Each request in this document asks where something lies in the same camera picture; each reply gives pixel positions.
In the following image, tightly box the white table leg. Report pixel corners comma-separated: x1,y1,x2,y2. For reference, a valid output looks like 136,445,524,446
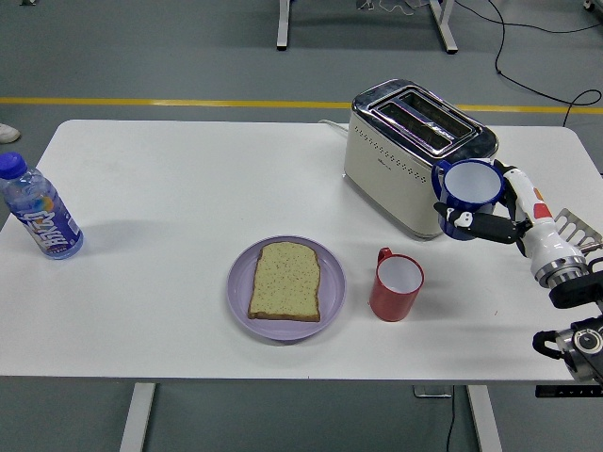
118,382,157,452
465,384,504,452

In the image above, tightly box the black desk control panel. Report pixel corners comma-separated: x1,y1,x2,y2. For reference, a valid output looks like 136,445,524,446
535,384,603,399

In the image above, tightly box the black cable under table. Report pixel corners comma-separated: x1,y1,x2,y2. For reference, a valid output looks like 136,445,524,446
445,397,459,452

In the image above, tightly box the cream and chrome toaster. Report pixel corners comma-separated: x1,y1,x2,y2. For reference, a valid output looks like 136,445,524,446
342,78,500,242

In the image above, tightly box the metal toast rack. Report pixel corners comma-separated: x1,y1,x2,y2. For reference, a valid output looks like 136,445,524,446
554,208,603,258

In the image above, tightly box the grey bracket under table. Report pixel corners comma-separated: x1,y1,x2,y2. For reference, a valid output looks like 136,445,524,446
413,384,453,399

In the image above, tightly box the white floor cable tangle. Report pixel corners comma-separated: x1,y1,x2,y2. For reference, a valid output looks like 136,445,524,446
355,0,432,15

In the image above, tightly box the white toaster cord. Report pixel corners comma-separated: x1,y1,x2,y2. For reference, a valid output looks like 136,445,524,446
318,119,350,138

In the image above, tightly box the red enamel cup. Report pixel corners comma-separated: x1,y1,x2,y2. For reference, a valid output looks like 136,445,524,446
368,246,425,324

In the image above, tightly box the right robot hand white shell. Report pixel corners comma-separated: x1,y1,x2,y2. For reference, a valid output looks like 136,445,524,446
432,159,588,280

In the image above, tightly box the black floor cable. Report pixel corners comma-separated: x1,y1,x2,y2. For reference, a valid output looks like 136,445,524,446
484,0,603,127
454,0,603,35

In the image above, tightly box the slice of bread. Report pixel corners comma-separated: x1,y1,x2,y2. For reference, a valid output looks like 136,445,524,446
247,241,322,324

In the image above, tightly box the purple round plate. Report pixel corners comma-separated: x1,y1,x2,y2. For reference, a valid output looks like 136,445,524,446
226,234,348,342

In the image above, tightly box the blue enamel cup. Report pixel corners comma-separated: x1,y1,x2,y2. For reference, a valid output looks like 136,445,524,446
431,158,505,242

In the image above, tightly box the grey background table leg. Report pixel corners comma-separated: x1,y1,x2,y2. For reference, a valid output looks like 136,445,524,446
428,0,460,55
275,0,293,52

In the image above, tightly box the plastic bottle with purple cap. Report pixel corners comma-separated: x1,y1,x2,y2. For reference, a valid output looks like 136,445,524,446
0,151,85,262

